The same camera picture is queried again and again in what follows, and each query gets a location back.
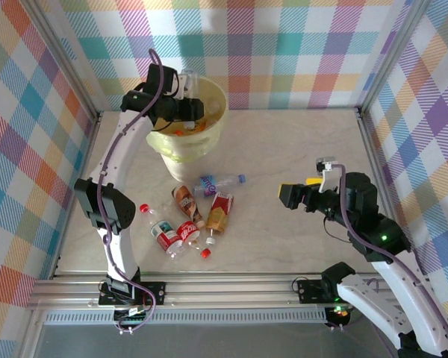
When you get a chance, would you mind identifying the aluminium frame post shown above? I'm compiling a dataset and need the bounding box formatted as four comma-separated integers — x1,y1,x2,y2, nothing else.
356,0,434,120
20,0,104,122

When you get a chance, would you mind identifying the aluminium frame side rail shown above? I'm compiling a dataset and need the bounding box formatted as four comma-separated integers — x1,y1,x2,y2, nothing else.
355,107,396,224
51,111,104,280

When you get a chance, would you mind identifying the grey slotted cable duct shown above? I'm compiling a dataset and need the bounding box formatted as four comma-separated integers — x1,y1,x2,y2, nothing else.
44,311,328,325

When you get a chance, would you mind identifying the round bin with yellow liner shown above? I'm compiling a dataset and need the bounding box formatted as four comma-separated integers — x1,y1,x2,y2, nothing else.
145,74,230,180

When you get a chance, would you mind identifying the red cola bottle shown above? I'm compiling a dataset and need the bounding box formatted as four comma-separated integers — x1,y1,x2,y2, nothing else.
175,219,214,260

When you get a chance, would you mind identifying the purple label water bottle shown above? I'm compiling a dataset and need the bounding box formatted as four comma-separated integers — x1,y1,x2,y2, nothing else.
192,173,246,197

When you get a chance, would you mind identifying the green terminal block with wires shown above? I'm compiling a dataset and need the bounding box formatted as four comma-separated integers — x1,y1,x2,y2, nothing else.
113,305,150,335

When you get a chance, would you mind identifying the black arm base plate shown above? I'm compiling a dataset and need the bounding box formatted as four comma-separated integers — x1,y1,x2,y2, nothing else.
99,281,167,307
296,279,359,305

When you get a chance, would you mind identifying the brown coffee drink bottle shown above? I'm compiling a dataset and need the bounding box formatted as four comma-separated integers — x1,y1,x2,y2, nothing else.
170,185,206,229

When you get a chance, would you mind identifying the red gold label bottle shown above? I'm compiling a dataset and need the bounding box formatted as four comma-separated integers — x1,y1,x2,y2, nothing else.
205,191,235,247

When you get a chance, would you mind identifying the small lit circuit board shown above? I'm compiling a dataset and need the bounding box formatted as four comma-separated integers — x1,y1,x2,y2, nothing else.
326,304,354,331

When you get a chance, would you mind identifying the white label red cap bottle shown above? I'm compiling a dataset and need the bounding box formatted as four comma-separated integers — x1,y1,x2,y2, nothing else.
139,203,184,259

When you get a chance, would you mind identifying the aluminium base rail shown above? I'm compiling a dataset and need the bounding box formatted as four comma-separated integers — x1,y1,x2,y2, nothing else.
26,274,440,313

